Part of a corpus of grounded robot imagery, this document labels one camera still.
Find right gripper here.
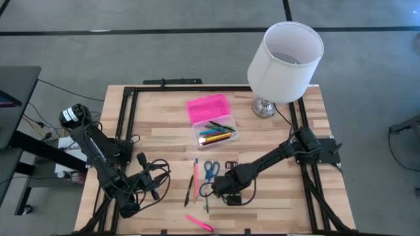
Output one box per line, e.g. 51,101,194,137
209,160,245,207

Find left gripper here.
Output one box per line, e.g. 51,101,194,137
131,152,171,201

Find blue handled scissors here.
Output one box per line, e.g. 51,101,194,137
196,160,221,199

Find black pen with print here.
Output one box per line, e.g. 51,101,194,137
183,174,194,208

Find pink highlighter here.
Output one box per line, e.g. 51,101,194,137
184,214,215,233

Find yellow highlighter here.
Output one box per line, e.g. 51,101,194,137
201,132,234,145

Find pink lid clear pencil box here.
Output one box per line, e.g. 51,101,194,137
186,94,240,150

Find white labelled box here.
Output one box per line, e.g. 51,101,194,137
54,136,89,174

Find white shade table lamp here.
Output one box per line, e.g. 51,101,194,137
246,21,325,119

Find dark grey desk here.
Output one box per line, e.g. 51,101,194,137
0,65,42,204

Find dark tablet screen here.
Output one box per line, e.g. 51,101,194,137
0,90,22,109

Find dark stand leg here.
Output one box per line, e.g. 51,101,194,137
388,114,420,136

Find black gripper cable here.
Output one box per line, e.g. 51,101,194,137
131,158,172,211

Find black metal table frame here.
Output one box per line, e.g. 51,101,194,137
75,85,357,236

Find black bracket bar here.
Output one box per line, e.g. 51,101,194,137
142,77,203,86

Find black desk base frame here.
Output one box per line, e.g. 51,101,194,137
11,130,89,216

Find black floor cable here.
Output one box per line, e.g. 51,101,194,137
37,78,105,102

